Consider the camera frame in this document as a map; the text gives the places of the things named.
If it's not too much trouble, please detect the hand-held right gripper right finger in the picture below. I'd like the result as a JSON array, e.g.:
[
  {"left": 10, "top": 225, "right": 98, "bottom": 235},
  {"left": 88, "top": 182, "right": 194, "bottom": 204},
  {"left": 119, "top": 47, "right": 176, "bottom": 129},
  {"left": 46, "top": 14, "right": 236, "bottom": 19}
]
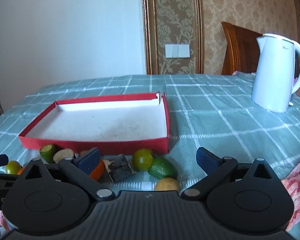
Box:
[{"left": 181, "top": 147, "right": 281, "bottom": 201}]

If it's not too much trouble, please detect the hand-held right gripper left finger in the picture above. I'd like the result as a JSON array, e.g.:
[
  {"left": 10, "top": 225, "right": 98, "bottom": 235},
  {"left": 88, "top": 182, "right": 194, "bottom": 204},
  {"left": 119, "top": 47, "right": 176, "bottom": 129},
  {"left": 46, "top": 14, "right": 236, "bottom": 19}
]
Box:
[{"left": 20, "top": 147, "right": 115, "bottom": 202}]

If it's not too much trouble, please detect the green persimmon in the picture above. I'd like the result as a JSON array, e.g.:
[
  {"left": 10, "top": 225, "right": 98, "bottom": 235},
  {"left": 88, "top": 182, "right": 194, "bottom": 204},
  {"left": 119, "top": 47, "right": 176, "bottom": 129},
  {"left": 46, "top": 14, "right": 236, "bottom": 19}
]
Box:
[
  {"left": 6, "top": 160, "right": 22, "bottom": 175},
  {"left": 132, "top": 149, "right": 156, "bottom": 171}
]

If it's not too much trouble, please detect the red cardboard box tray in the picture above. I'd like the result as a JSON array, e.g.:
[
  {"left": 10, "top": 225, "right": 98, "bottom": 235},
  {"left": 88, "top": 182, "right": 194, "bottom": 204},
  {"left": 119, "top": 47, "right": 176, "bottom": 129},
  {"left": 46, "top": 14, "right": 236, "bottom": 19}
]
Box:
[{"left": 18, "top": 92, "right": 171, "bottom": 155}]

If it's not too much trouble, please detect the green avocado half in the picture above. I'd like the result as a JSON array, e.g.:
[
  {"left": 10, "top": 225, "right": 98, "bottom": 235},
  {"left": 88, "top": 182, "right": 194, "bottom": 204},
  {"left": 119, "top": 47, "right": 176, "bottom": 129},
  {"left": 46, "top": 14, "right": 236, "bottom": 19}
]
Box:
[
  {"left": 147, "top": 156, "right": 178, "bottom": 179},
  {"left": 39, "top": 144, "right": 59, "bottom": 164}
]

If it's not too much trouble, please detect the teal checked bedsheet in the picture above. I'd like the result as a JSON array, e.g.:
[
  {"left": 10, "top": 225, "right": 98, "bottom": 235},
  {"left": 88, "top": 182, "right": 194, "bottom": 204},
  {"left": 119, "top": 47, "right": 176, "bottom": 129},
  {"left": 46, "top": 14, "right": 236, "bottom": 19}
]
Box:
[{"left": 0, "top": 74, "right": 300, "bottom": 233}]

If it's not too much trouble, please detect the pink floral blanket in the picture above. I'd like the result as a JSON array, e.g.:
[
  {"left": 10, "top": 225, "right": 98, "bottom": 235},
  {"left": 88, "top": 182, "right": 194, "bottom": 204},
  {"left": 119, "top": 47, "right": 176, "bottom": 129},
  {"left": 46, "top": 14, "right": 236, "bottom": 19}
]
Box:
[{"left": 0, "top": 156, "right": 300, "bottom": 233}]

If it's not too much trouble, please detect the white electric kettle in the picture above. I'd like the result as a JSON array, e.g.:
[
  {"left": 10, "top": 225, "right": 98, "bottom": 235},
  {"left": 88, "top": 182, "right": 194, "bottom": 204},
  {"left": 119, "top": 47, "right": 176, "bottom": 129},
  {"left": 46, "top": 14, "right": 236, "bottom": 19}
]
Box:
[{"left": 251, "top": 33, "right": 300, "bottom": 113}]

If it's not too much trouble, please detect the gold framed wallpaper panel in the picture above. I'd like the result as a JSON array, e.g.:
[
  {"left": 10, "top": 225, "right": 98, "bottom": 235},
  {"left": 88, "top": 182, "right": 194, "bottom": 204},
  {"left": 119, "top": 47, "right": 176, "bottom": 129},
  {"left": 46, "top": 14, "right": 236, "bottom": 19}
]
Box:
[{"left": 141, "top": 0, "right": 205, "bottom": 75}]

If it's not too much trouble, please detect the white wall switch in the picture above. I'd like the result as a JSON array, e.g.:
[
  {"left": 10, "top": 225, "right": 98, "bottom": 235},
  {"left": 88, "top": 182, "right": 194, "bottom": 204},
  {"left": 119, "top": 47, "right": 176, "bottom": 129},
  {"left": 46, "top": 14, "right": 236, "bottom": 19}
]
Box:
[{"left": 165, "top": 44, "right": 190, "bottom": 58}]

